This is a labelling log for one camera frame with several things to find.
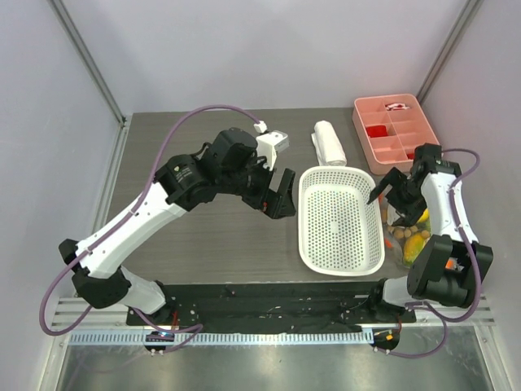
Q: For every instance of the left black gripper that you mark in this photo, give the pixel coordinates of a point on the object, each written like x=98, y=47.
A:
x=274, y=204

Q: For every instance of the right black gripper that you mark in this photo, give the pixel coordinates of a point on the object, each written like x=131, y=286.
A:
x=404, y=195

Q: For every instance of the yellow fake fruit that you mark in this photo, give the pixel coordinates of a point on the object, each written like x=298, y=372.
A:
x=424, y=217

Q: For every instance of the clear zip top bag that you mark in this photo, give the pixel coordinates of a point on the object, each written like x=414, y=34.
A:
x=390, y=244

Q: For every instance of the yellow green fake mango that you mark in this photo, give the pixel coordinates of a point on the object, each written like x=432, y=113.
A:
x=412, y=247

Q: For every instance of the brown fake grape bunch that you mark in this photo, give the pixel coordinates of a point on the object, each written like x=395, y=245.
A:
x=400, y=233

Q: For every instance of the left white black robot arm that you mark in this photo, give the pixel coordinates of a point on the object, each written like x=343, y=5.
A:
x=235, y=163

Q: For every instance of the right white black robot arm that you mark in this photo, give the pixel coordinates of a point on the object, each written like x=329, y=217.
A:
x=447, y=275

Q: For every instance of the rolled white towel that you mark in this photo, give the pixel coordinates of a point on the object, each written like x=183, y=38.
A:
x=327, y=145

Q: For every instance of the white perforated plastic basket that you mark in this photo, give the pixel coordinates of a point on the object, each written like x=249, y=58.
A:
x=339, y=232

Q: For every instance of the pink divided organizer tray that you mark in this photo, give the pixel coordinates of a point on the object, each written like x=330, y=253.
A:
x=406, y=129

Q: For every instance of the red white item in tray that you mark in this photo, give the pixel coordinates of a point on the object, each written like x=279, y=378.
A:
x=396, y=106

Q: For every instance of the white slotted cable duct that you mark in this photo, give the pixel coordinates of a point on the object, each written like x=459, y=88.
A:
x=148, y=337

